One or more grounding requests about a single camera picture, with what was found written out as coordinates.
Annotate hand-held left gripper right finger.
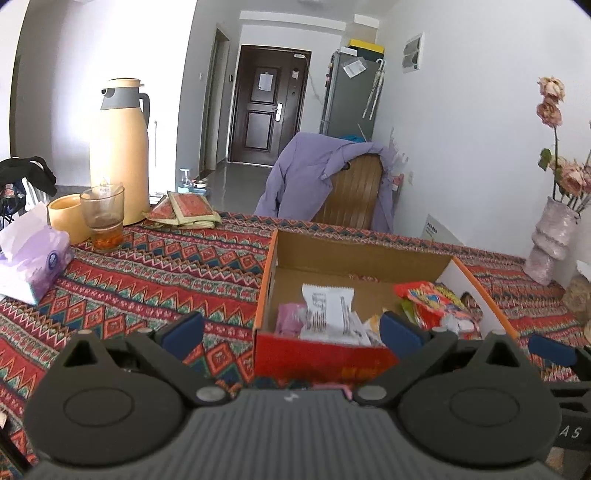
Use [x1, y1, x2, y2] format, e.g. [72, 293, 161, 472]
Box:
[353, 311, 533, 410]

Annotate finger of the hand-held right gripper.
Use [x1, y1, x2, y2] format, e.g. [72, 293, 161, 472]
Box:
[527, 333, 591, 385]

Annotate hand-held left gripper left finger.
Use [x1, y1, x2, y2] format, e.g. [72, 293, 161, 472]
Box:
[59, 311, 230, 410]

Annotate red cartoon snack packet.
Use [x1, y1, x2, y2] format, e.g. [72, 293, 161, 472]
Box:
[394, 281, 483, 340]

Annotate white barcode snack packet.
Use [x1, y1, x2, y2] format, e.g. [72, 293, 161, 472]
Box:
[300, 284, 372, 346]

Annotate red cardboard box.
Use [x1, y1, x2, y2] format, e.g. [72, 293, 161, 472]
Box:
[253, 228, 520, 385]

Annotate patterned red tablecloth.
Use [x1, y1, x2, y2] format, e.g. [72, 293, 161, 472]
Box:
[0, 210, 591, 468]

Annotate clear jar with white lid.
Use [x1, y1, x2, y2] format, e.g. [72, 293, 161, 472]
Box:
[561, 261, 591, 324]

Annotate white leaning panel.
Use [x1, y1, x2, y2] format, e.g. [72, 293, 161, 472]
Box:
[422, 213, 465, 248]

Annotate pink grey ribbed vase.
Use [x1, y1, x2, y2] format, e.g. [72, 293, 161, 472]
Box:
[523, 196, 581, 286]

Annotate red patterned pouches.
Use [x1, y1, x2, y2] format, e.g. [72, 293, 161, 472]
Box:
[143, 191, 222, 229]

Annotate glass cup with tea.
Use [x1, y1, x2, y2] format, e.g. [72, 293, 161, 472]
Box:
[79, 184, 125, 251]

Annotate wooden chair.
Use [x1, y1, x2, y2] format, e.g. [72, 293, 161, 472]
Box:
[313, 154, 384, 230]

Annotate yellow round container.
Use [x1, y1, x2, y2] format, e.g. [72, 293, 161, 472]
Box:
[47, 194, 93, 245]

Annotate purple tissue pack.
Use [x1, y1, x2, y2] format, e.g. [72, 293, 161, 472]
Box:
[0, 203, 74, 305]

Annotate rack with bottles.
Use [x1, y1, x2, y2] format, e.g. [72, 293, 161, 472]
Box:
[385, 136, 410, 195]

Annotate dried pink roses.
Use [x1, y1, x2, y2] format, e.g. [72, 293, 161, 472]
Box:
[536, 76, 591, 213]

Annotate yellow thermos jug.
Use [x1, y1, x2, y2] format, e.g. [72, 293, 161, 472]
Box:
[89, 78, 151, 227]

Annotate purple jacket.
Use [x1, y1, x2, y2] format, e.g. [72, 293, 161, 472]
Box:
[254, 132, 395, 232]

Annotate dark brown entrance door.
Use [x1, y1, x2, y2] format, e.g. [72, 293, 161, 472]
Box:
[228, 45, 312, 167]

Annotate black bag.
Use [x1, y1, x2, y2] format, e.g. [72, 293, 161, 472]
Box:
[0, 157, 58, 227]

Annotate grey interior door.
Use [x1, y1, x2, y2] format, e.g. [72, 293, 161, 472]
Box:
[203, 28, 230, 169]

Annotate grey refrigerator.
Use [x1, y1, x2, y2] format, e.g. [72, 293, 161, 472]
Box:
[321, 48, 384, 141]

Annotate white folded umbrella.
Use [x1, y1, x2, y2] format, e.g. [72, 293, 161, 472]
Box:
[362, 59, 385, 120]

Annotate white box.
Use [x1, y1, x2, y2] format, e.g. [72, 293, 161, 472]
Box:
[353, 14, 380, 42]

